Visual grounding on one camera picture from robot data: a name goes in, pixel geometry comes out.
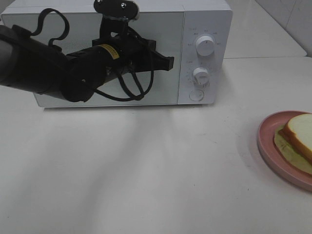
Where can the white microwave knob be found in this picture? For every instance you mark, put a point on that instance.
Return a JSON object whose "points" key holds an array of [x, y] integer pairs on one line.
{"points": [[205, 45], [201, 75]]}

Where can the pink round plate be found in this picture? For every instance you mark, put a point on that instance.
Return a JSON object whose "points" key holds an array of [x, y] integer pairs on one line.
{"points": [[271, 155]]}

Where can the round white door button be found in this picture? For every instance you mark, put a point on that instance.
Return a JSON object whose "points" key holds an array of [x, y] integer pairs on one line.
{"points": [[196, 95]]}

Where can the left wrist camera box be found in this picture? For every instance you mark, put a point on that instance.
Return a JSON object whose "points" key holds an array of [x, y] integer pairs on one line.
{"points": [[116, 15]]}

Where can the white microwave oven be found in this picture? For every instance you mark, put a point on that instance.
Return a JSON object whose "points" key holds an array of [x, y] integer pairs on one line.
{"points": [[201, 17]]}

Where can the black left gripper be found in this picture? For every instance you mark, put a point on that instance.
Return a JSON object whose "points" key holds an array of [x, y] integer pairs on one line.
{"points": [[140, 55]]}

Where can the sandwich with lettuce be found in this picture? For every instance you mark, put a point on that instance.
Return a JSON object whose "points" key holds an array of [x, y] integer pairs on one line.
{"points": [[294, 141]]}

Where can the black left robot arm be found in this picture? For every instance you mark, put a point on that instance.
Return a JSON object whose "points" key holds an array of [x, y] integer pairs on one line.
{"points": [[108, 68]]}

